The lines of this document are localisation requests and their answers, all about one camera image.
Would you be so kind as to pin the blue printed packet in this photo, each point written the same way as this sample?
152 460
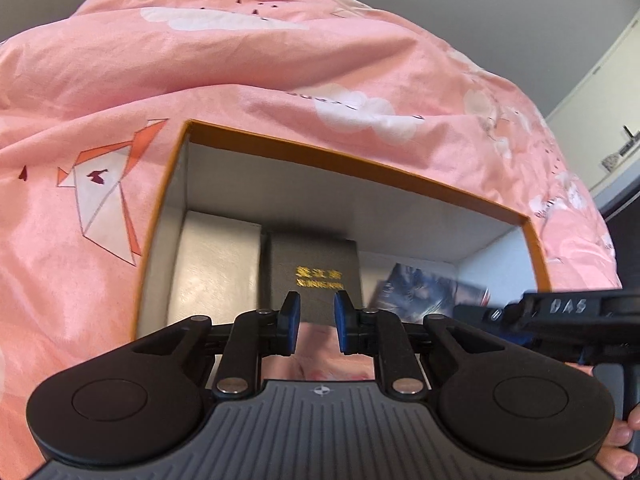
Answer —
420 290

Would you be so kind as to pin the black box with gold print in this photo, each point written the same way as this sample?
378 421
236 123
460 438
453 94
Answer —
310 255

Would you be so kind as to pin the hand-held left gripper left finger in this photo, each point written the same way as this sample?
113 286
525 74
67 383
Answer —
289 320

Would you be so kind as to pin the white box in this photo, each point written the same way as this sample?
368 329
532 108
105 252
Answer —
215 265

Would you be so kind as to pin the pink patterned cloth item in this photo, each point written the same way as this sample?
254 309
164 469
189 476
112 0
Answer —
325 355

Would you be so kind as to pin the orange cardboard box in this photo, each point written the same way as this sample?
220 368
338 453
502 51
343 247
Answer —
350 162

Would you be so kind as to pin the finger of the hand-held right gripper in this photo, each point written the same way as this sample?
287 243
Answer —
480 316

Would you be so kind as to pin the person's right hand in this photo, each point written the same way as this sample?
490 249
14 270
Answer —
622 452

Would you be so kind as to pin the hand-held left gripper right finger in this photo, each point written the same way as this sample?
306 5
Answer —
343 322

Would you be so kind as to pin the pink printed blanket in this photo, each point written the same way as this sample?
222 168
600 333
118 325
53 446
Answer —
150 85

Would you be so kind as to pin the grey speckled small object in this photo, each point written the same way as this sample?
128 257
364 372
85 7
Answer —
611 161

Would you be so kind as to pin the small black object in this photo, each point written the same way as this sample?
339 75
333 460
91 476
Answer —
631 144

